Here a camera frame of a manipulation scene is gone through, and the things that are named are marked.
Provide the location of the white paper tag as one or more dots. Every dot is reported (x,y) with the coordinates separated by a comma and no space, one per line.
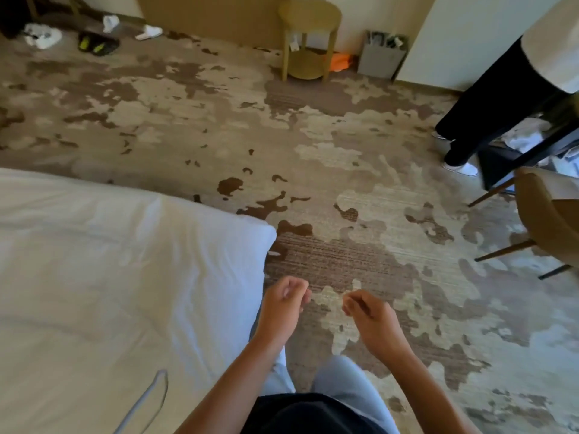
(294,44)

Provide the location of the white slipper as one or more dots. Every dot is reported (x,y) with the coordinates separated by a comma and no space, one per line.
(149,32)

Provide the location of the white bed duvet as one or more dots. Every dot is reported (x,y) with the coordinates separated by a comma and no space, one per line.
(113,284)

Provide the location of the person's left fingers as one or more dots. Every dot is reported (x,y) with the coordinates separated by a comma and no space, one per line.
(296,290)

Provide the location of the dark wooden table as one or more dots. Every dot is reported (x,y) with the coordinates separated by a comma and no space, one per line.
(549,135)

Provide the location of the white sock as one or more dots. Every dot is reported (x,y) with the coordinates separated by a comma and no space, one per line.
(110,23)

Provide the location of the tan upholstered chair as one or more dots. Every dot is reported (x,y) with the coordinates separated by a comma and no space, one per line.
(545,216)

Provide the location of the black green sandal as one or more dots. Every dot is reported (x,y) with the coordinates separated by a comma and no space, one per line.
(105,46)
(84,41)

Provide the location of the light wooden board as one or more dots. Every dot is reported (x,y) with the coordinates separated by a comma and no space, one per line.
(212,17)

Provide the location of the person's right fingers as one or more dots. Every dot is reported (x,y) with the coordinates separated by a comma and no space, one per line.
(355,305)

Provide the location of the black shirt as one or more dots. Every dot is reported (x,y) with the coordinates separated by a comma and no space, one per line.
(307,418)

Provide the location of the person's right forearm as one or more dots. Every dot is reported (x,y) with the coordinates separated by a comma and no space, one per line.
(420,393)

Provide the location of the grey waste bin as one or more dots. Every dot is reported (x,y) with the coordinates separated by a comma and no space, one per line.
(380,63)

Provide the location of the person's left hand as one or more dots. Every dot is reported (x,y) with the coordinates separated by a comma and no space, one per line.
(278,314)

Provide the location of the light blue trousers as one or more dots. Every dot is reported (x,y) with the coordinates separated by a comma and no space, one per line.
(350,384)

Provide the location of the round wooden side table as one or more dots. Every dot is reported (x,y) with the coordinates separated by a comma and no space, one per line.
(310,15)

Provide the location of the white crumpled cloths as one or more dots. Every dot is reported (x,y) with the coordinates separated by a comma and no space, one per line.
(527,140)

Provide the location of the person's left forearm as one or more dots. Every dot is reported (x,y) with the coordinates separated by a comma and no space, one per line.
(228,386)

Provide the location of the person's right hand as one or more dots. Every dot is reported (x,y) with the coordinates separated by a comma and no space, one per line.
(377,327)

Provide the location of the orange cloth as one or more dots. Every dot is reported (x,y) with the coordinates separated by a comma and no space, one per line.
(340,62)

